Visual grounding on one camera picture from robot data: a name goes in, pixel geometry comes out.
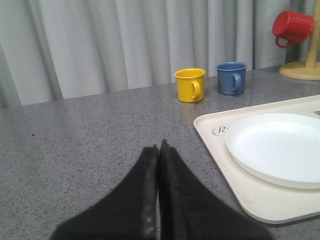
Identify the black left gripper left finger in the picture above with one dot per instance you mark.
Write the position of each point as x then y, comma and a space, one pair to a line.
128, 212

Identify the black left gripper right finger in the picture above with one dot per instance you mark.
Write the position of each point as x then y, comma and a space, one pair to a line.
189, 211

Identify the white round plate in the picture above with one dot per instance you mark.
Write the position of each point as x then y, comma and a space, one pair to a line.
280, 148

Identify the beige rabbit serving tray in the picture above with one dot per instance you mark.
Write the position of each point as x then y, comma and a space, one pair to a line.
265, 201

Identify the yellow enamel mug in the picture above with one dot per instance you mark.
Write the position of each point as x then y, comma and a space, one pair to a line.
190, 84

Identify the blue enamel mug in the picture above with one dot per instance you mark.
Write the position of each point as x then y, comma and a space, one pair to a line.
231, 77

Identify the grey pleated curtain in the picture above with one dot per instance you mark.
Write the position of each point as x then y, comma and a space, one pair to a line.
61, 49

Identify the wooden mug tree stand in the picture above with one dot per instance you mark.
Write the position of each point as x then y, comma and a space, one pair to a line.
309, 69

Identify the red enamel mug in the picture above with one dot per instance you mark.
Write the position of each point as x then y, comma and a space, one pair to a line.
292, 28

